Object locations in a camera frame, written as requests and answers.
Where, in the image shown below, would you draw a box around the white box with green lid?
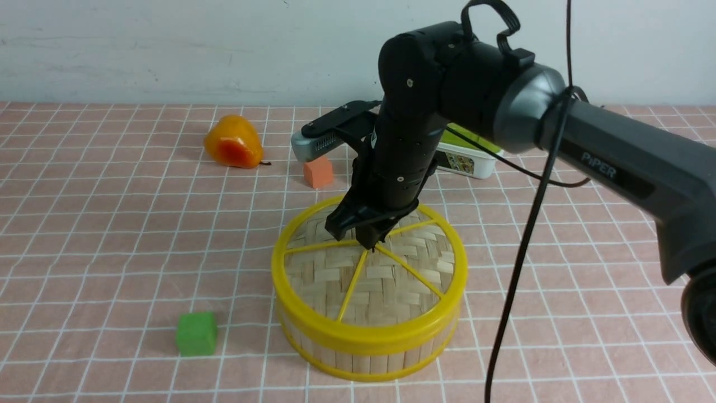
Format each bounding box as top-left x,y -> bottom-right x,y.
435,123 -> 503,180

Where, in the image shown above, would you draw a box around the orange yellow toy pear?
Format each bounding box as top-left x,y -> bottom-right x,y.
204,115 -> 272,169

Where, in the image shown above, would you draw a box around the yellow rimmed woven bamboo lid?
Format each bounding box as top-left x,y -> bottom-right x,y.
271,198 -> 468,355

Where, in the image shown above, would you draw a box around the black cable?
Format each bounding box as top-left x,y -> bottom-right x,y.
445,0 -> 591,403

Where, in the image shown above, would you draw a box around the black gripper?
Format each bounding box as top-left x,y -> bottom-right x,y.
325,126 -> 440,250

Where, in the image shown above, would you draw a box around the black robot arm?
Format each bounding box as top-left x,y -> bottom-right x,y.
325,21 -> 715,362

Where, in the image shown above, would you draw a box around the bamboo steamer basket yellow rims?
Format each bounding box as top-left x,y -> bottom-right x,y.
275,308 -> 461,382

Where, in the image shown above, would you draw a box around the green foam cube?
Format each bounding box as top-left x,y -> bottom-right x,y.
176,311 -> 218,357

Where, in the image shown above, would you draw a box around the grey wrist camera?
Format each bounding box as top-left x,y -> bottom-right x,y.
290,100 -> 384,164

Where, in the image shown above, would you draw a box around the orange foam cube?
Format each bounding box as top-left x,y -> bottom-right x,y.
303,156 -> 335,189

